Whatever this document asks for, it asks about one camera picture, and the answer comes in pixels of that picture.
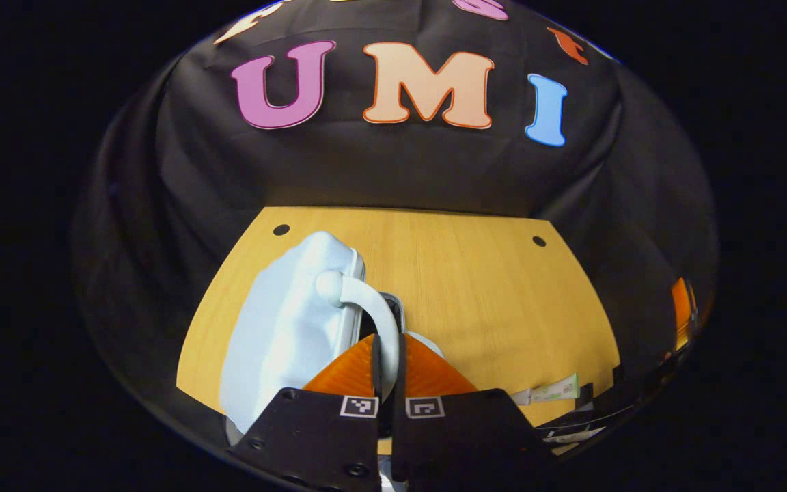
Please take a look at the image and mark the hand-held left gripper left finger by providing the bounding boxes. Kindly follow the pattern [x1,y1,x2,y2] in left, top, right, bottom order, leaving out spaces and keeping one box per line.
[226,333,384,492]

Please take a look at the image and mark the light blue suitcase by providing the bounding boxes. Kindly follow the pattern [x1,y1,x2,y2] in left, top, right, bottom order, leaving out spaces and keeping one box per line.
[219,231,445,438]

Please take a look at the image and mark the white green tube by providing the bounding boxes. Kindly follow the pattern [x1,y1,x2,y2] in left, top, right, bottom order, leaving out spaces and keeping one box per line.
[510,372,580,406]

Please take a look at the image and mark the black backdrop cloth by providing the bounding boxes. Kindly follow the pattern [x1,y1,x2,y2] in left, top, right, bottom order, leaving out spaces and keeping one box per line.
[72,0,719,438]

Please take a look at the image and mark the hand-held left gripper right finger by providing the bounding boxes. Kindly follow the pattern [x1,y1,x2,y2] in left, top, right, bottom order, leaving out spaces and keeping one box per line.
[390,333,560,492]

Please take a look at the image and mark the black white tube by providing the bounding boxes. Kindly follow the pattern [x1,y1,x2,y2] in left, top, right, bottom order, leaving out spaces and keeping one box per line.
[540,425,607,445]

